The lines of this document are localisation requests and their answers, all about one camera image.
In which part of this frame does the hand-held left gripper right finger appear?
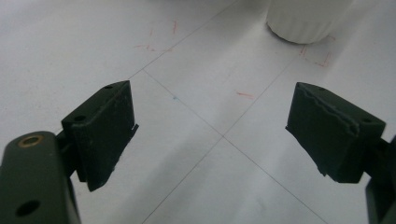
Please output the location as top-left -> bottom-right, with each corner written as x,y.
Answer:
285,81 -> 388,184

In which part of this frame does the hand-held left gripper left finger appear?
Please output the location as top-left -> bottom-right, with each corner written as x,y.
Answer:
61,79 -> 140,192

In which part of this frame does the white cup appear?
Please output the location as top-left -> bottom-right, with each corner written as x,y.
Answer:
265,0 -> 355,45

